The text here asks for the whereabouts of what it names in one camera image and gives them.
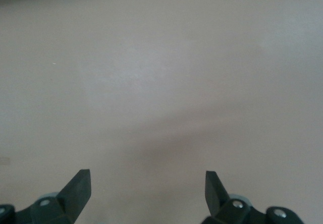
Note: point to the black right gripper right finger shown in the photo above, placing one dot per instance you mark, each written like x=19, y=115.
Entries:
x=217, y=198

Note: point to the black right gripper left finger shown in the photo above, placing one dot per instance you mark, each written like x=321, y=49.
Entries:
x=73, y=196

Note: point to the brown table cover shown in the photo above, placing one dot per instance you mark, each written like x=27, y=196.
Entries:
x=161, y=82

